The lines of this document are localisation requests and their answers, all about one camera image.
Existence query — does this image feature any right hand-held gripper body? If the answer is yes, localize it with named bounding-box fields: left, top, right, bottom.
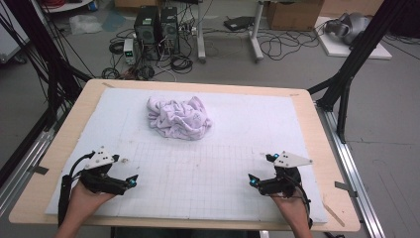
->
left=258, top=151, right=314, bottom=199

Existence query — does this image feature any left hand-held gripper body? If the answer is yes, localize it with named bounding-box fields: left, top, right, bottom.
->
left=79, top=146, right=129, bottom=196

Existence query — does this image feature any pale pink patterned towel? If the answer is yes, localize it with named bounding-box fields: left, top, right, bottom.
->
left=147, top=95, right=213, bottom=141

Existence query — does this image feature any person's right hand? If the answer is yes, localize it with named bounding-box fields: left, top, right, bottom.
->
left=270, top=192, right=310, bottom=229

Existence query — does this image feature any person's left hand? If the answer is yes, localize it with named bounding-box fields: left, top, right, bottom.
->
left=67, top=179, right=117, bottom=222

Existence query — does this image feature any white grid foam mat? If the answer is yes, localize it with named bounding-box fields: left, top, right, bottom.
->
left=45, top=87, right=329, bottom=224

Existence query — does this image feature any light wooden table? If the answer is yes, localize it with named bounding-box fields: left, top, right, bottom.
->
left=8, top=78, right=362, bottom=232

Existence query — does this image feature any thin wooden stick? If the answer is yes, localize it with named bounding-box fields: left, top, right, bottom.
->
left=321, top=199, right=346, bottom=228

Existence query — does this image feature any grey tape strip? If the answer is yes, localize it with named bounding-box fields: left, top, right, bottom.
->
left=334, top=180, right=359, bottom=198

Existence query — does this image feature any white power supply unit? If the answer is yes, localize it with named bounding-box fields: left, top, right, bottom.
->
left=123, top=38, right=137, bottom=65

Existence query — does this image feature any white desk leg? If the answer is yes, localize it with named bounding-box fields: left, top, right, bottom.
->
left=196, top=0, right=207, bottom=63
left=250, top=0, right=265, bottom=63

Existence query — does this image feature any white floor board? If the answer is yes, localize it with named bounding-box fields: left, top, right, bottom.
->
left=314, top=16, right=393, bottom=60

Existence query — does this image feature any wide black computer tower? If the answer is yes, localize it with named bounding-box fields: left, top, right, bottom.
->
left=133, top=5, right=160, bottom=61

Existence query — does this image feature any teal floor sheet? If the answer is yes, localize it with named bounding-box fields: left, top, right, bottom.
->
left=101, top=9, right=127, bottom=33

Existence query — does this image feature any clear plastic bag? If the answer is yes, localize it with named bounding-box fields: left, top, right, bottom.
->
left=68, top=13, right=103, bottom=36

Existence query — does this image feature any flat black device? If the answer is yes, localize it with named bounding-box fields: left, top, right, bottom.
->
left=223, top=15, right=256, bottom=32

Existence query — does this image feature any narrow black computer tower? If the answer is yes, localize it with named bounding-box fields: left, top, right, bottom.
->
left=159, top=6, right=181, bottom=56

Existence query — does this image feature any large cardboard box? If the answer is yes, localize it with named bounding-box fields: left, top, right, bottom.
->
left=266, top=0, right=325, bottom=32

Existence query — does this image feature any grey rounded device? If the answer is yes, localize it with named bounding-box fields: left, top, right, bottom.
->
left=324, top=12, right=372, bottom=46

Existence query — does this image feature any aluminium rail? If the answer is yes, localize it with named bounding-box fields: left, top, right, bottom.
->
left=316, top=103, right=386, bottom=238
left=0, top=128, right=55, bottom=216

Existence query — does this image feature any black metal frame with cables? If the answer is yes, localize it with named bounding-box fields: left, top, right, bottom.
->
left=0, top=0, right=93, bottom=132

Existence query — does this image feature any black metal frame stand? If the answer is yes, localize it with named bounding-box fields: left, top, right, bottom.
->
left=307, top=0, right=410, bottom=144

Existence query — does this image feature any tangle of black floor cables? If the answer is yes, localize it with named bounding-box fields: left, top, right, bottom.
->
left=259, top=29, right=326, bottom=61

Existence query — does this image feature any black coiled cable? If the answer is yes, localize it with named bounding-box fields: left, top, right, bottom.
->
left=169, top=54, right=194, bottom=74

